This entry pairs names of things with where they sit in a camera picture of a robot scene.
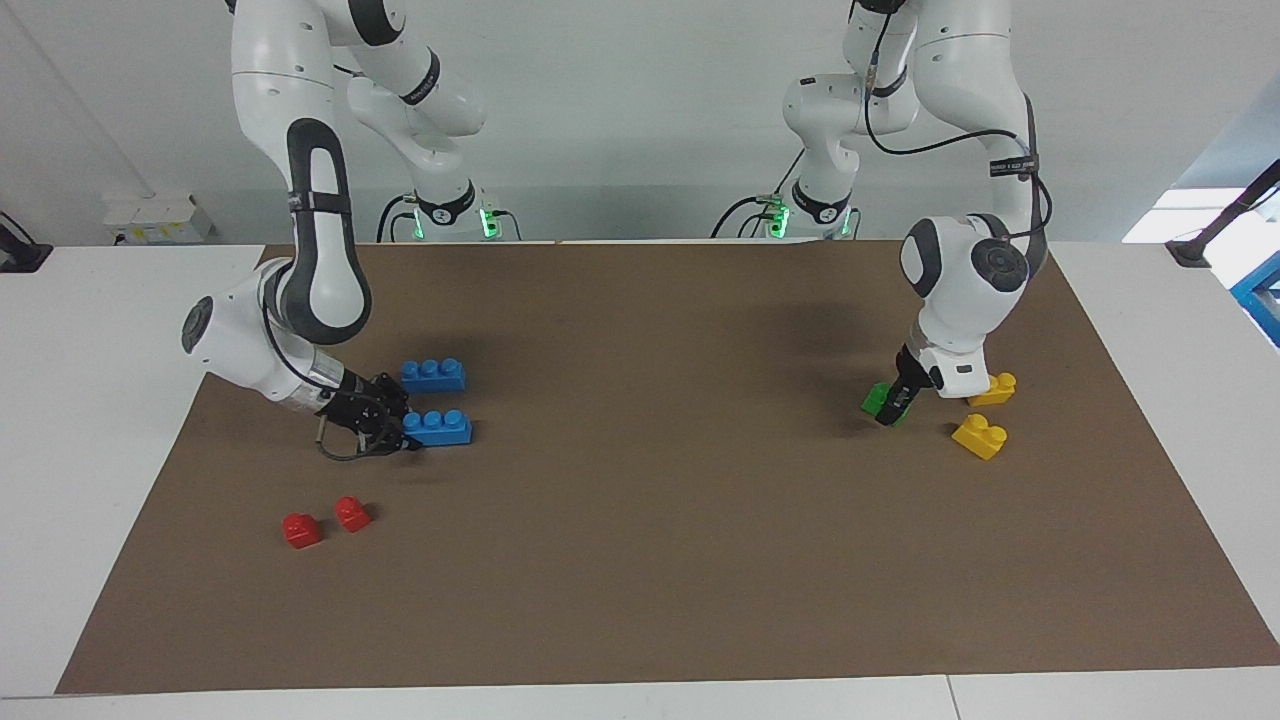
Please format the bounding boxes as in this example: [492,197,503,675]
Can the green two-stud block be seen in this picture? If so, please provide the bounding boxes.
[861,382,909,428]

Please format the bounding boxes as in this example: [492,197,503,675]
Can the blue three-stud block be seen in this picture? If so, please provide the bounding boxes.
[404,409,474,448]
[400,357,468,394]

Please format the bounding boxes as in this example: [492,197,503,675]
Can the yellow two-stud block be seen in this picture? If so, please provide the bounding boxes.
[966,372,1018,408]
[950,413,1009,462]

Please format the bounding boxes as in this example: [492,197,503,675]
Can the brown table mat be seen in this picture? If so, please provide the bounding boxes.
[55,240,1280,695]

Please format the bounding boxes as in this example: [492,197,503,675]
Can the black table clamp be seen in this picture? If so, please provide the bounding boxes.
[0,211,54,274]

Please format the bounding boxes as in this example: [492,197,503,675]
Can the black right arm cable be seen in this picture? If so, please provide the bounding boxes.
[261,288,403,464]

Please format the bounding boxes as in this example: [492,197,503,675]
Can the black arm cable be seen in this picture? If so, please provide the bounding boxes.
[862,8,1054,243]
[261,288,403,464]

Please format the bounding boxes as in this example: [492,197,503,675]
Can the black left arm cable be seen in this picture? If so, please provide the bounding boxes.
[862,8,1054,243]

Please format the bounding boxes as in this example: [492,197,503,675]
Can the black base cable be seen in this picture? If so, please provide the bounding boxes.
[709,150,807,240]

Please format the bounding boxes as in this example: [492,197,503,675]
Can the black camera stand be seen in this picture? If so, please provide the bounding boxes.
[1165,158,1280,268]

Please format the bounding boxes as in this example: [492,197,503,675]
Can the blue frame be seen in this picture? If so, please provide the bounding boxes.
[1229,250,1280,348]

